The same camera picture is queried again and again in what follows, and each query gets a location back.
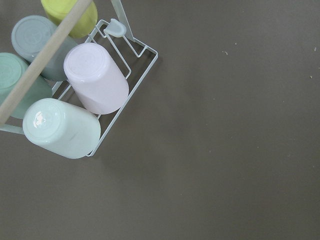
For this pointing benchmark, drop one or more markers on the pink upturned cup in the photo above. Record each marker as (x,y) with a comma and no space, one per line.
(96,79)

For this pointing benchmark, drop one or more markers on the pale mint upturned cup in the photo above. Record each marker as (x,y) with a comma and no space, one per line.
(62,128)

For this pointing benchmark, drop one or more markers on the yellow green upturned cup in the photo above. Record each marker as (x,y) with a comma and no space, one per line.
(57,10)

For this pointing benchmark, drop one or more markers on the grey blue upturned cup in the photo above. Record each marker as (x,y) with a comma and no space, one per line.
(30,35)

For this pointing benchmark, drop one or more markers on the white wire cup rack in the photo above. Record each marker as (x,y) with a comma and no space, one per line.
(63,91)

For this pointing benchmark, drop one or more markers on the wooden rack handle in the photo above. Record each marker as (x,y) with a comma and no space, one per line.
(42,59)

